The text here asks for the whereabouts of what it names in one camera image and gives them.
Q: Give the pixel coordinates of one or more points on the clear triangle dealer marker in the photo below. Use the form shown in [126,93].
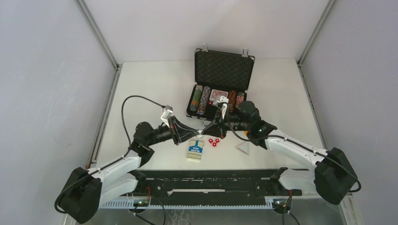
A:
[244,147]

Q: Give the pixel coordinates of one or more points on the aluminium frame rail front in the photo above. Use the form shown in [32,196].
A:
[212,196]

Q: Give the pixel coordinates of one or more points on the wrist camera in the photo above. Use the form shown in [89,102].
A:
[166,113]
[221,102]

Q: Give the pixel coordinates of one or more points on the red playing card deck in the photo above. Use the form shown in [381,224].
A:
[214,93]

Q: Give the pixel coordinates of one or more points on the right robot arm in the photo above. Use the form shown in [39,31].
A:
[327,173]

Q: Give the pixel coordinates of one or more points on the orange black poker chip row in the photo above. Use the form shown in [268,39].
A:
[232,100]

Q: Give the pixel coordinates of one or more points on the aluminium frame post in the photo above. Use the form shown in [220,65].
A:
[90,20]
[324,16]

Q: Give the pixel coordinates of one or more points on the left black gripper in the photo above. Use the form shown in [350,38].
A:
[174,131]

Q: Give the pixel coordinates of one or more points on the red white poker chip row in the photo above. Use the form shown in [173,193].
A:
[239,99]

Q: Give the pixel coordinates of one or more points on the right aluminium frame post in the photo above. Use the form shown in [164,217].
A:
[324,16]

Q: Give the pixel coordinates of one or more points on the white cable duct strip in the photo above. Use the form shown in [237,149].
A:
[123,203]

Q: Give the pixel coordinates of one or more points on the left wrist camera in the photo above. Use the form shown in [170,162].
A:
[166,113]

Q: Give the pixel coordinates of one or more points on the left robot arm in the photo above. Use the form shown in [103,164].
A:
[87,190]

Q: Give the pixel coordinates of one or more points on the blue texas holdem card box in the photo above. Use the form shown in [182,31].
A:
[195,150]

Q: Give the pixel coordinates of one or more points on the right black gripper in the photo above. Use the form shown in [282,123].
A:
[214,131]

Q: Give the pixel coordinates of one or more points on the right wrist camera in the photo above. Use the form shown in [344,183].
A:
[221,102]

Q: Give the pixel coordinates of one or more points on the blue tan poker chip row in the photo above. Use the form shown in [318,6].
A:
[203,100]

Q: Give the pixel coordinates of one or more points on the black poker set case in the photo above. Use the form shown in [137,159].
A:
[221,71]

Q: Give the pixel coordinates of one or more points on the green poker chip row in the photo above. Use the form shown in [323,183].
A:
[196,98]

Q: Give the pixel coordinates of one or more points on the left aluminium frame post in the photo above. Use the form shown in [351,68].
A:
[90,20]

